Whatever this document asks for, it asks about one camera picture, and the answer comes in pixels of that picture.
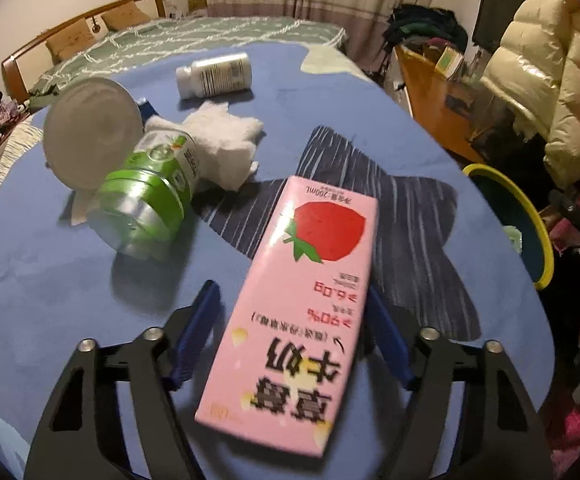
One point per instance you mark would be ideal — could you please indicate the brown pillow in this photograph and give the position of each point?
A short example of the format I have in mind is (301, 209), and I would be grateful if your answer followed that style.
(72, 42)
(124, 15)

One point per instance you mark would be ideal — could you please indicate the dark clothes pile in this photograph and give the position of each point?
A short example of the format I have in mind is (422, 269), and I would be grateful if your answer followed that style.
(420, 25)

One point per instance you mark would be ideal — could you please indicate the wooden bed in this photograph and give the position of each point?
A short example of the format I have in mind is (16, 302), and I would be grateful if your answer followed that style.
(19, 60)

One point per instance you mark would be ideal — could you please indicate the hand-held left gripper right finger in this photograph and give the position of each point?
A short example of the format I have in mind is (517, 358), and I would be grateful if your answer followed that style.
(389, 337)

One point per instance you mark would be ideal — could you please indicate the wooden desk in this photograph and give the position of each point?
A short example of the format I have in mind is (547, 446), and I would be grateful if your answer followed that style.
(430, 95)

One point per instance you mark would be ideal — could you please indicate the blue star-printed blanket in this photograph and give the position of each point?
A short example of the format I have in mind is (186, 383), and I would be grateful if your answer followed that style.
(69, 270)

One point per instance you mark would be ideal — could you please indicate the white pill bottle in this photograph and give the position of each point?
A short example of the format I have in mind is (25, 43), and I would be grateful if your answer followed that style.
(214, 75)

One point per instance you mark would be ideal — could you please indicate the pink strawberry milk carton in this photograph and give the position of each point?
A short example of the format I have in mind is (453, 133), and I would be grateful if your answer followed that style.
(290, 310)

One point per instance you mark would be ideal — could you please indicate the small blue wrapper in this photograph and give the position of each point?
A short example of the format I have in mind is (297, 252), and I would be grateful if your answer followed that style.
(147, 108)

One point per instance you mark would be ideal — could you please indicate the yellow-rimmed dark trash bin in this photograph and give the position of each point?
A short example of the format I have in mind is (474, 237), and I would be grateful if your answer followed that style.
(507, 200)

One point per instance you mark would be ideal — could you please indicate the green bottle with white cap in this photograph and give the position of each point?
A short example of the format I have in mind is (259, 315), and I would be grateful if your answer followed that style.
(144, 200)

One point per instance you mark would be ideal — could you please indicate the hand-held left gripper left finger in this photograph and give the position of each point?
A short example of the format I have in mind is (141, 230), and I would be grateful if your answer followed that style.
(197, 330)

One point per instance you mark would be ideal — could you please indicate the black television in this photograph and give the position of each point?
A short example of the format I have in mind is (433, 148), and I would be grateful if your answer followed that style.
(497, 10)

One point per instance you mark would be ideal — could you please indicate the green checked duvet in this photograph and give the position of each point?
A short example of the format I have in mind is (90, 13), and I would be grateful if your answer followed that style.
(194, 32)

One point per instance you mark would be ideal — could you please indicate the pale green box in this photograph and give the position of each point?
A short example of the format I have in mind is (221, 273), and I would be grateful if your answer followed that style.
(448, 60)

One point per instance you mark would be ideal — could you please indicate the green plastic bag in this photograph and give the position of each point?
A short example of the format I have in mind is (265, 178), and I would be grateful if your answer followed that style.
(512, 237)

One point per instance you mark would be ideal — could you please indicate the white tissue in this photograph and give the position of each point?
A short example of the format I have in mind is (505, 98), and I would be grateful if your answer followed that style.
(219, 145)

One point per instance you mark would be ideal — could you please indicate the cream puffer jacket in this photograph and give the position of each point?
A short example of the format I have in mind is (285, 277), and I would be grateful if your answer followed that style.
(560, 60)

